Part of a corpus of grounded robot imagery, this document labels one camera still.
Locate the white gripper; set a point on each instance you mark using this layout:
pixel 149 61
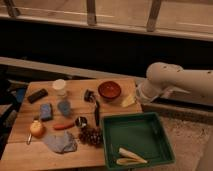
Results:
pixel 144 94

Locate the blue sponge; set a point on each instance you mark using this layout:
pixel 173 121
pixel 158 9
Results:
pixel 46 112

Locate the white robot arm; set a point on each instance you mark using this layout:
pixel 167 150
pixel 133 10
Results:
pixel 163 77

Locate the blue plastic cup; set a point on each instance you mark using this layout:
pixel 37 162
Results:
pixel 64 107

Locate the red brown bowl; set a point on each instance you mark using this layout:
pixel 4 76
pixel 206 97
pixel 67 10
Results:
pixel 109 90

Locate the black knife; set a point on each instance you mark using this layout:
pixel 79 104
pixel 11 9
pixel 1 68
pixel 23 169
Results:
pixel 97 113

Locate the green plastic tray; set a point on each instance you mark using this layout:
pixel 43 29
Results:
pixel 142 134

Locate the small black object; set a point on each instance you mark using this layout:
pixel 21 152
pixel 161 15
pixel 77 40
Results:
pixel 89 96

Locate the black small can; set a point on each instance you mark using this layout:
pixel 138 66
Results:
pixel 81 122

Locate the orange carrot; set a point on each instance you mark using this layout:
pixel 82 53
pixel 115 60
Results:
pixel 63 126

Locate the grey blue cloth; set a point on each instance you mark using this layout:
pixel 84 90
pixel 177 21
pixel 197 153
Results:
pixel 61 143

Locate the black rectangular block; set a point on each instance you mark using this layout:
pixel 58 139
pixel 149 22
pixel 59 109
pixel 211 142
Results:
pixel 37 96

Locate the yellow apple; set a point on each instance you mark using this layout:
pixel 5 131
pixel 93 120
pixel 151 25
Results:
pixel 37 129

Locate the metal spoon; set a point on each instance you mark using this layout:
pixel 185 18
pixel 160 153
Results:
pixel 29 139

